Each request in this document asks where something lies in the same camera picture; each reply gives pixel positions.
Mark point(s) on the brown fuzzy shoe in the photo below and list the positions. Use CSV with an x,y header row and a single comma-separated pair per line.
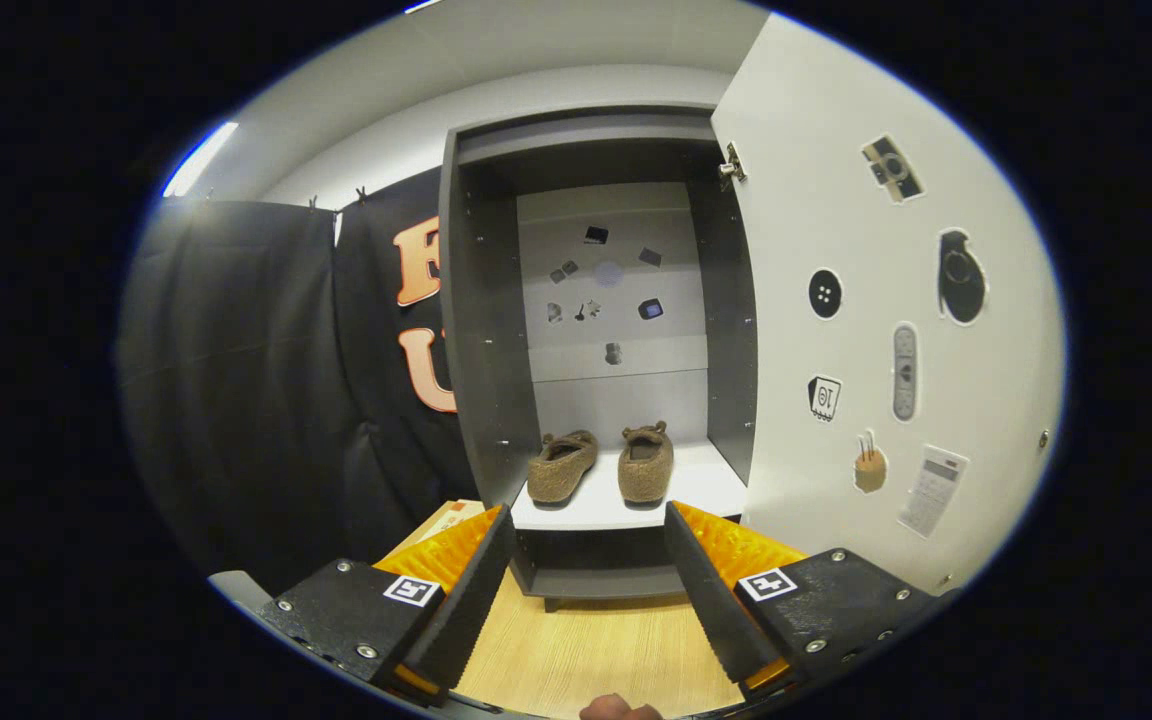
x,y
644,475
558,475

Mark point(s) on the dark grey shoe cabinet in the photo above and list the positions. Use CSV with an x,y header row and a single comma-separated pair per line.
x,y
481,350

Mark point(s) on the wide ceiling light panel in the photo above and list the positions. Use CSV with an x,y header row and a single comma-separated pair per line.
x,y
423,5

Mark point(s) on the long ceiling light strip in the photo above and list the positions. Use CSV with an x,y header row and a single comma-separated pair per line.
x,y
199,160

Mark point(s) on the beige shoe cabinet door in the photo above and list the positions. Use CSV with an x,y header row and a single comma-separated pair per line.
x,y
786,200

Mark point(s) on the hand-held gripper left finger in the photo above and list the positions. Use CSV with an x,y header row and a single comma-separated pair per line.
x,y
466,600

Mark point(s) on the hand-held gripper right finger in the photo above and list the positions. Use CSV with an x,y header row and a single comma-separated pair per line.
x,y
711,600

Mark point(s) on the black backdrop cloth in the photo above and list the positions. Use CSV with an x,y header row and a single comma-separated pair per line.
x,y
236,400

